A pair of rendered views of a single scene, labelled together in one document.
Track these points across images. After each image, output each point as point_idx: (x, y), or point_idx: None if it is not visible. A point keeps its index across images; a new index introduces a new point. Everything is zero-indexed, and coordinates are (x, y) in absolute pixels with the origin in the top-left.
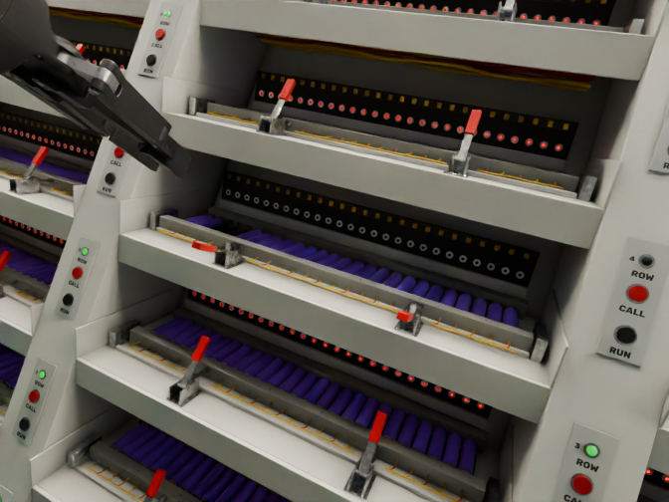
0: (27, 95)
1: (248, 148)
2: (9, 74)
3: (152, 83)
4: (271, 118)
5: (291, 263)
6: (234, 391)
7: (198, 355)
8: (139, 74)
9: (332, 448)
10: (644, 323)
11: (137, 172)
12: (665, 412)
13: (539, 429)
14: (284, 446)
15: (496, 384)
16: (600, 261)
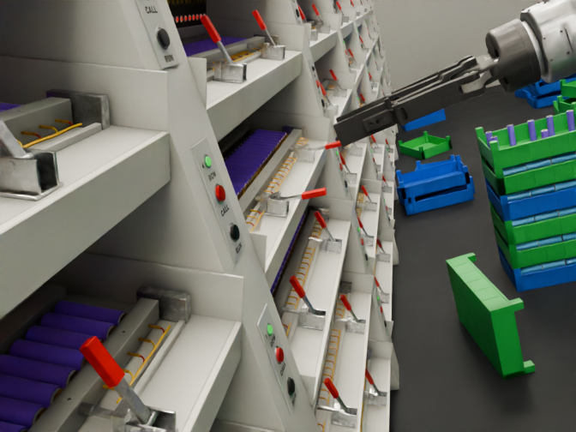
0: (9, 270)
1: (246, 103)
2: (485, 89)
3: (179, 75)
4: (246, 63)
5: (268, 179)
6: (287, 302)
7: (303, 289)
8: (165, 68)
9: (316, 255)
10: (321, 94)
11: (237, 199)
12: (333, 123)
13: (331, 160)
14: (325, 274)
15: (324, 154)
16: (310, 76)
